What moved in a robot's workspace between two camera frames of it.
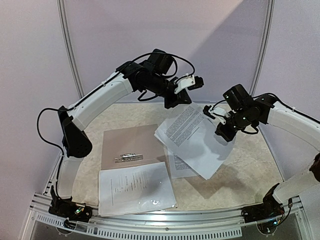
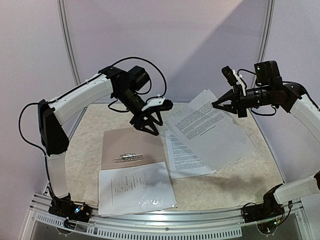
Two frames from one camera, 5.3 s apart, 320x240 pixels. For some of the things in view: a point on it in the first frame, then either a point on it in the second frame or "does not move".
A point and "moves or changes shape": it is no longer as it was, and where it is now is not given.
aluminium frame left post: (61, 4) does not move
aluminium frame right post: (261, 59) does not move
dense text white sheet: (189, 133) moves or changes shape
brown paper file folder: (131, 146) does not move
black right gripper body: (222, 128) → (240, 100)
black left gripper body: (181, 99) → (138, 119)
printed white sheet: (139, 188) does not move
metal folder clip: (129, 156) does not move
